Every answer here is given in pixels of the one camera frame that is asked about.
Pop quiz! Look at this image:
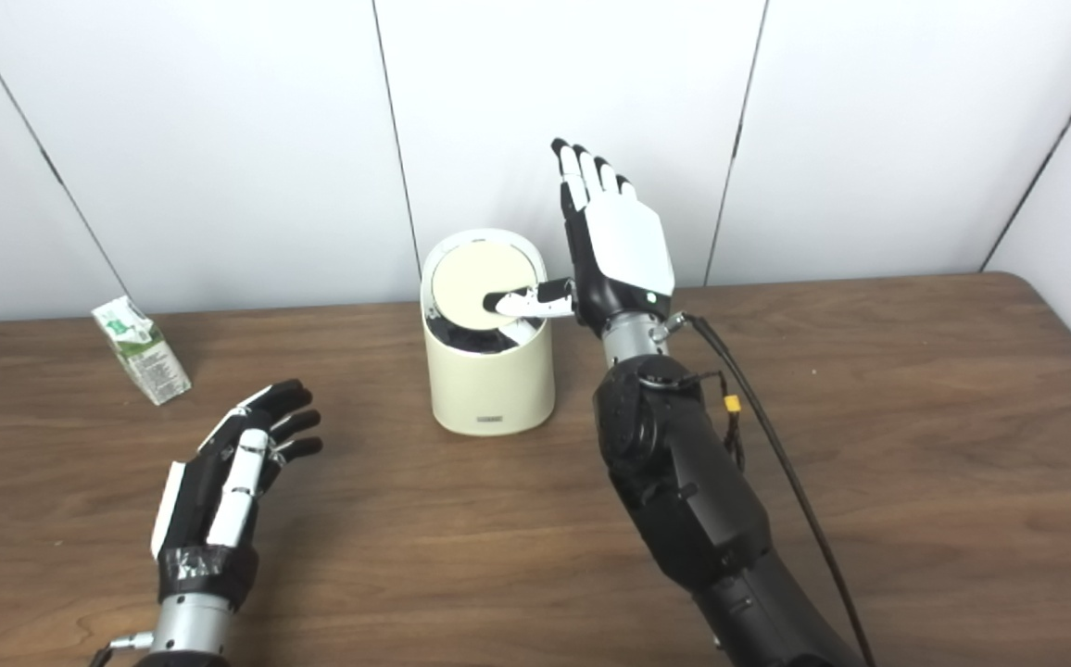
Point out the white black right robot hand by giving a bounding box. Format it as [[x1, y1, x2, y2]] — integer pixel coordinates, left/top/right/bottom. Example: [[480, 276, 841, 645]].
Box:
[[483, 139, 675, 339]]

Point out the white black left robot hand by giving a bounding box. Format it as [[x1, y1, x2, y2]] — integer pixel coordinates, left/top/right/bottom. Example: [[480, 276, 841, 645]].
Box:
[[150, 379, 323, 612]]

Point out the green white milk carton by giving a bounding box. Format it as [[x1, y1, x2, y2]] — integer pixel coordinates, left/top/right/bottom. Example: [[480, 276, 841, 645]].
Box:
[[92, 296, 193, 406]]

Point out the cream round bin lid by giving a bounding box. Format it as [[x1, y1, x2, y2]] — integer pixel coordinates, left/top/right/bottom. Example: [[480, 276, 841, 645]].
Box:
[[431, 243, 543, 330]]

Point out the cream-colored round bin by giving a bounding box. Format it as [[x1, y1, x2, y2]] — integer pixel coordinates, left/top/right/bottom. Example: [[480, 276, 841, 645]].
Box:
[[421, 229, 557, 436]]

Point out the black bin liner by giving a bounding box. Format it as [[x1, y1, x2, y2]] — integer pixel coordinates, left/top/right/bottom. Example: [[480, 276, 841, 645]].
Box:
[[426, 315, 541, 355]]

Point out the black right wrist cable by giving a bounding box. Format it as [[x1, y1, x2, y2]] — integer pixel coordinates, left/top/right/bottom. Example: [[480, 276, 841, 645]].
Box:
[[665, 313, 877, 667]]

